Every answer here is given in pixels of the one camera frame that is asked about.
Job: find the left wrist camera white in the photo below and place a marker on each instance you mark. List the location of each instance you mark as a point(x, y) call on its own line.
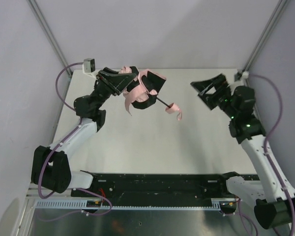
point(89, 67)

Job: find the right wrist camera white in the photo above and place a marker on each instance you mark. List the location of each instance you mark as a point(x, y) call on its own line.
point(241, 76)

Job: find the pink folding umbrella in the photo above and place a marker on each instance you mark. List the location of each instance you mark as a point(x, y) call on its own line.
point(144, 89)

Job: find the grey cable duct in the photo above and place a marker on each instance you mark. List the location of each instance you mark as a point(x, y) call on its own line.
point(214, 204)

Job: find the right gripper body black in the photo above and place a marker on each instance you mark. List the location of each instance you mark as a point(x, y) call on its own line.
point(217, 94)

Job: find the aluminium frame post right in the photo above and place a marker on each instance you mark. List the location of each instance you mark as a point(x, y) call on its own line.
point(266, 33)

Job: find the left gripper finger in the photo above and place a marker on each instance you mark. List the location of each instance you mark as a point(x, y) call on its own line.
point(106, 72)
point(126, 79)

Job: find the aluminium frame post left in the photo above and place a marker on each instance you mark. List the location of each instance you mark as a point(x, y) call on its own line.
point(47, 31)

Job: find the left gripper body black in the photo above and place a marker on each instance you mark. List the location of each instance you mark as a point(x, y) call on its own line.
point(105, 82)

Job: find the aluminium frame post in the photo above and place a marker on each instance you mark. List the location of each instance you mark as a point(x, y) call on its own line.
point(266, 33)
point(47, 31)

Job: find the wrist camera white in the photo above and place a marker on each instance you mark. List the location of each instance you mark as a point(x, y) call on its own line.
point(241, 76)
point(89, 67)

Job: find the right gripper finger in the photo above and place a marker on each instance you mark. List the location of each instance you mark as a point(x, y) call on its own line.
point(217, 82)
point(210, 99)

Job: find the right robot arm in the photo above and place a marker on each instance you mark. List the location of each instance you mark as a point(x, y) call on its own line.
point(273, 201)

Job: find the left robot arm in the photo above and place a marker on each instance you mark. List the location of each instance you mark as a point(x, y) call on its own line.
point(51, 168)

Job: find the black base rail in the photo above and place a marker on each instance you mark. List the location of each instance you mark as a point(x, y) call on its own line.
point(159, 189)

